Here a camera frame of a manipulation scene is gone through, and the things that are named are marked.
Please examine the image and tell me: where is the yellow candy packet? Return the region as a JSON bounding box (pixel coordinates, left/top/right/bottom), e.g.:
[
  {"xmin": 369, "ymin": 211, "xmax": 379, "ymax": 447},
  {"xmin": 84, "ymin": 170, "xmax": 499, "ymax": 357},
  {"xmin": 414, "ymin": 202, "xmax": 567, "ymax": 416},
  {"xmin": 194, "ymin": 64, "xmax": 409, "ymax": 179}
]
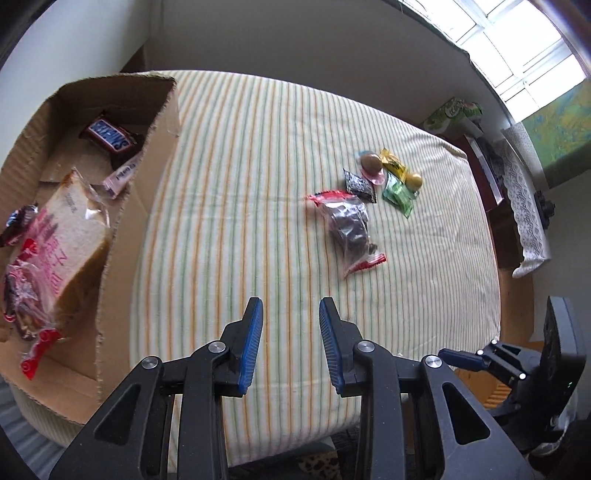
[{"xmin": 379, "ymin": 148, "xmax": 416, "ymax": 183}]

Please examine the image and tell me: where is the green snack bag on floor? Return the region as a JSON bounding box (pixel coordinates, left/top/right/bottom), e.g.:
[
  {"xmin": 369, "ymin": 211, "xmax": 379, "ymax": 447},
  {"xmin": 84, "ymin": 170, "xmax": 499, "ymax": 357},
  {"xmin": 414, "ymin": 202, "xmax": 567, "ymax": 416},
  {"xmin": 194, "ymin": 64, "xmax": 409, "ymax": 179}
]
[{"xmin": 422, "ymin": 96, "xmax": 483, "ymax": 134}]

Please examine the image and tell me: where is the leopard print cloth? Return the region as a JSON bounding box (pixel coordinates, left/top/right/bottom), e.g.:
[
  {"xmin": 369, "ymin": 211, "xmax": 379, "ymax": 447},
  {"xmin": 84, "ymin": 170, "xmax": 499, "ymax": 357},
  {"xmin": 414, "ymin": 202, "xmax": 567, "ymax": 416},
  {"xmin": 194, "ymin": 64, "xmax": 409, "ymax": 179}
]
[{"xmin": 295, "ymin": 450, "xmax": 352, "ymax": 480}]

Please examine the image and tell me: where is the sliced bread packet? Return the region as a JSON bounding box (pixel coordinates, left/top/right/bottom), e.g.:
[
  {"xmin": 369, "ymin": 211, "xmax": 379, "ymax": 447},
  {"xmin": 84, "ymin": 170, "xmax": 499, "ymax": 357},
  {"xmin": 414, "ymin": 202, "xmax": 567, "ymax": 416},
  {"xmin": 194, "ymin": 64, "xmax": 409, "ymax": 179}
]
[{"xmin": 4, "ymin": 168, "xmax": 114, "ymax": 333}]

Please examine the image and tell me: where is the brown chocolate bar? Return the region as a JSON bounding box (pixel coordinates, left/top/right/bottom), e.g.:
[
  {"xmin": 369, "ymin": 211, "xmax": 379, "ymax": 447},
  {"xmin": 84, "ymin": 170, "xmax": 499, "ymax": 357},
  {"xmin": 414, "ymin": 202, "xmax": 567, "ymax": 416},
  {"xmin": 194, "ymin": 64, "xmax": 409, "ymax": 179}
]
[
  {"xmin": 78, "ymin": 113, "xmax": 148, "ymax": 169},
  {"xmin": 0, "ymin": 203, "xmax": 40, "ymax": 247}
]

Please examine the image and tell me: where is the white framed window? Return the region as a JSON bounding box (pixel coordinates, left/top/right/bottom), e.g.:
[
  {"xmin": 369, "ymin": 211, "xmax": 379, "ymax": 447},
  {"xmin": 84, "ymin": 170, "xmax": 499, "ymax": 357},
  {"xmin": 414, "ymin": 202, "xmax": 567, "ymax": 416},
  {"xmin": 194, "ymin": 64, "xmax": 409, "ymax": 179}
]
[{"xmin": 397, "ymin": 0, "xmax": 591, "ymax": 123}]

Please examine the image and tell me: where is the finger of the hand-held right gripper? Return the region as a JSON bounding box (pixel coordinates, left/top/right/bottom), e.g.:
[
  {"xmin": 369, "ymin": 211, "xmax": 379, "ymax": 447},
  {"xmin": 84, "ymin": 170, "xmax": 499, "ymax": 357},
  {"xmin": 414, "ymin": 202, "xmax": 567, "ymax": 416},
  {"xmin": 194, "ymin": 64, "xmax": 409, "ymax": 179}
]
[
  {"xmin": 481, "ymin": 338, "xmax": 533, "ymax": 376},
  {"xmin": 438, "ymin": 348, "xmax": 528, "ymax": 394}
]

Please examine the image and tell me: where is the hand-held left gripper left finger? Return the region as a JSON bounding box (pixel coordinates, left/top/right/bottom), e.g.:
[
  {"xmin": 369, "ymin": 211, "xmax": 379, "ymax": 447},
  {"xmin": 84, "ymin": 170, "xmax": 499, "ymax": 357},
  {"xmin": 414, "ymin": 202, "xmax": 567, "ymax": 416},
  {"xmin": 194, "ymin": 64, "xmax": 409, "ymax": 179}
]
[{"xmin": 48, "ymin": 296, "xmax": 265, "ymax": 480}]

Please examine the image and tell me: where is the striped tablecloth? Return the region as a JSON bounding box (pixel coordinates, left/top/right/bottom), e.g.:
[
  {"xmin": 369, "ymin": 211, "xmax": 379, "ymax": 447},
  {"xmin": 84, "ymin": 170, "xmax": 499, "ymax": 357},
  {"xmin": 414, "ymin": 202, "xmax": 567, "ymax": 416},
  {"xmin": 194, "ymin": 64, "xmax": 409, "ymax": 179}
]
[{"xmin": 9, "ymin": 69, "xmax": 504, "ymax": 467}]

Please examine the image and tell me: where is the white lace cloth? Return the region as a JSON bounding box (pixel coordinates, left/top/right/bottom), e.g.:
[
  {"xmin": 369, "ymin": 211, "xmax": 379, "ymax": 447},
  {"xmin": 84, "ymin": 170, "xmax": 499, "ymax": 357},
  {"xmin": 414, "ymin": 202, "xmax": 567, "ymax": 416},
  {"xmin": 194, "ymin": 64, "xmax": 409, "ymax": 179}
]
[{"xmin": 501, "ymin": 122, "xmax": 552, "ymax": 278}]

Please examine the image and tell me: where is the cardboard box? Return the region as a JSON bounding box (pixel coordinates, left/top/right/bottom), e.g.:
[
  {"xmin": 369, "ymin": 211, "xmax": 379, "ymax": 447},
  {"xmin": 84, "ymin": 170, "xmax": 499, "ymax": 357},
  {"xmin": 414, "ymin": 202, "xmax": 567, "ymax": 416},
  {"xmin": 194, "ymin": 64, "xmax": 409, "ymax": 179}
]
[{"xmin": 0, "ymin": 74, "xmax": 182, "ymax": 425}]

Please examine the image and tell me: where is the clear red-ended candy packet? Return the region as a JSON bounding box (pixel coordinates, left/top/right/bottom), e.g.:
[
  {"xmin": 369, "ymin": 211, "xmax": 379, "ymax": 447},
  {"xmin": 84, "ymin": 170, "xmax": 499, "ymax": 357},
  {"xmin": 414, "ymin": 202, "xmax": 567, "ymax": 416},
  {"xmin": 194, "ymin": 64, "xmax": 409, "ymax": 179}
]
[
  {"xmin": 2, "ymin": 258, "xmax": 63, "ymax": 381},
  {"xmin": 305, "ymin": 189, "xmax": 387, "ymax": 280}
]

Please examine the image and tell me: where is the round brown candy pink wrapper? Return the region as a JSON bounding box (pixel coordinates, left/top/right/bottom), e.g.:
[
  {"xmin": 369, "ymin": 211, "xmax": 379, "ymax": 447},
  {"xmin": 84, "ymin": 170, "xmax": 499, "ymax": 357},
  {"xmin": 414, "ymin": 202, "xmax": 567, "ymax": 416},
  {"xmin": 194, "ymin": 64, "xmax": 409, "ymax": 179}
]
[{"xmin": 355, "ymin": 148, "xmax": 386, "ymax": 185}]

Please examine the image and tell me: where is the red box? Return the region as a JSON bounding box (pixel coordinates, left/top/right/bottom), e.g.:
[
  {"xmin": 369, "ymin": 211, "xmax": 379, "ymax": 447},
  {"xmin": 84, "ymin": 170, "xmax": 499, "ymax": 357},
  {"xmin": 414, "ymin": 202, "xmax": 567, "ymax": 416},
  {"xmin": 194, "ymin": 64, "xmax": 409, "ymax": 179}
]
[{"xmin": 457, "ymin": 131, "xmax": 506, "ymax": 213}]

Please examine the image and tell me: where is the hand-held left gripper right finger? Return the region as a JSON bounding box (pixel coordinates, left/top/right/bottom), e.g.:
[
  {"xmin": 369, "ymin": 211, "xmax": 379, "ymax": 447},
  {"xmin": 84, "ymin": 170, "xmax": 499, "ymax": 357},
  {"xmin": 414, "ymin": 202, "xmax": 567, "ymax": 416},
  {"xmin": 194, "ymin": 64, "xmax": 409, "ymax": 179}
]
[{"xmin": 318, "ymin": 296, "xmax": 539, "ymax": 480}]

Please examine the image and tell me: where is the white ribbed roller door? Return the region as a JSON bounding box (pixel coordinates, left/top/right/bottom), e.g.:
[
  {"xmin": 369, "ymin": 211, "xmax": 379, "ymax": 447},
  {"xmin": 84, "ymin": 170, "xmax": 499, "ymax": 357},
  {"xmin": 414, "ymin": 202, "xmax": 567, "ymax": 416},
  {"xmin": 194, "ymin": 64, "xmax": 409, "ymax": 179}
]
[{"xmin": 0, "ymin": 378, "xmax": 84, "ymax": 480}]

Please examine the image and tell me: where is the black patterned candy packet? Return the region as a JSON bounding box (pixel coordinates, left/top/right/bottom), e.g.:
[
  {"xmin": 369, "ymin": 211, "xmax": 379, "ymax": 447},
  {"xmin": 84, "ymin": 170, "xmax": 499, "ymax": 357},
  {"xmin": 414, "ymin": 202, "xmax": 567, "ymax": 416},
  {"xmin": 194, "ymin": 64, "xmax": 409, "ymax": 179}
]
[{"xmin": 342, "ymin": 168, "xmax": 378, "ymax": 204}]

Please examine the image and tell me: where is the green candy packet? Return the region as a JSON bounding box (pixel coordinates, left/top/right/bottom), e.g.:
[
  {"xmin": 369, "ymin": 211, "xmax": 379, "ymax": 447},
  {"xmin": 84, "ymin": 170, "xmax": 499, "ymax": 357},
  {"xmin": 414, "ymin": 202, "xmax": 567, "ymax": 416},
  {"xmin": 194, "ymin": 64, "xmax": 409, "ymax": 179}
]
[{"xmin": 381, "ymin": 173, "xmax": 419, "ymax": 219}]

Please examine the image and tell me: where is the green yellow wall painting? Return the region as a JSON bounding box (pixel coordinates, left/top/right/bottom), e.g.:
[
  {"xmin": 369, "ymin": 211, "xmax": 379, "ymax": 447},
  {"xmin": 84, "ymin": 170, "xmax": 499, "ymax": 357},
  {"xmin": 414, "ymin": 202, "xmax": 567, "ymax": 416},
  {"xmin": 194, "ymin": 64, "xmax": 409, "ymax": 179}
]
[{"xmin": 522, "ymin": 78, "xmax": 591, "ymax": 190}]

